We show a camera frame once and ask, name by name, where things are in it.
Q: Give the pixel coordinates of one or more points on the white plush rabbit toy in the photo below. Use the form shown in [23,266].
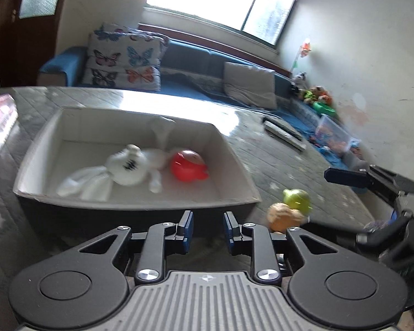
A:
[124,169]

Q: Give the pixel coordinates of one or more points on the black and white plush toy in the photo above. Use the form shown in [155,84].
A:
[299,81]

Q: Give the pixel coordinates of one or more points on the pink tissue pack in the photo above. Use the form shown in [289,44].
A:
[0,117]

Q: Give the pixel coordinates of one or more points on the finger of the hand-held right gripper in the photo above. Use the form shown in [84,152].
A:
[345,176]
[334,232]

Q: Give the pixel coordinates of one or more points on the green plastic tub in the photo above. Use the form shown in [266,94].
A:
[324,108]

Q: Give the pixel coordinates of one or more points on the dark cardboard box white inside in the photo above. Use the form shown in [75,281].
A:
[89,127]

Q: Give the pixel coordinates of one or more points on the pile of toys in corner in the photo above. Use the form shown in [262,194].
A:
[317,94]

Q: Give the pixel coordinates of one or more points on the window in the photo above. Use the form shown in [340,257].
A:
[200,0]

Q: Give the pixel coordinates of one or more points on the blue sofa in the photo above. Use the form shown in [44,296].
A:
[193,86]

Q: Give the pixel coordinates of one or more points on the grey cushion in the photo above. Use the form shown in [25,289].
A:
[250,84]

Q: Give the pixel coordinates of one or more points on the brown door with frosted glass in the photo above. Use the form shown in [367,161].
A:
[10,41]

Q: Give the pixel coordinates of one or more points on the large butterfly print pillow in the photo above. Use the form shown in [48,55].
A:
[124,62]

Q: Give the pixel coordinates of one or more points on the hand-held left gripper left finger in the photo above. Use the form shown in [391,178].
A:
[189,231]

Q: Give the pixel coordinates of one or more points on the grey remote control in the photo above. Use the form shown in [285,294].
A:
[286,139]

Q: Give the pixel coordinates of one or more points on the green toy figure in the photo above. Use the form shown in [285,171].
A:
[298,200]

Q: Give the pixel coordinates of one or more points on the clear plastic storage bin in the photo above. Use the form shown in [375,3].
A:
[331,134]

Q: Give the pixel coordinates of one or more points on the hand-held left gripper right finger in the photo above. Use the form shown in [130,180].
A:
[228,231]

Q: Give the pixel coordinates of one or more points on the round red toy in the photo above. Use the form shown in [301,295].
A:
[186,167]

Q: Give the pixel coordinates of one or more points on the orange and green wall toy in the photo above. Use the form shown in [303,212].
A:
[303,51]

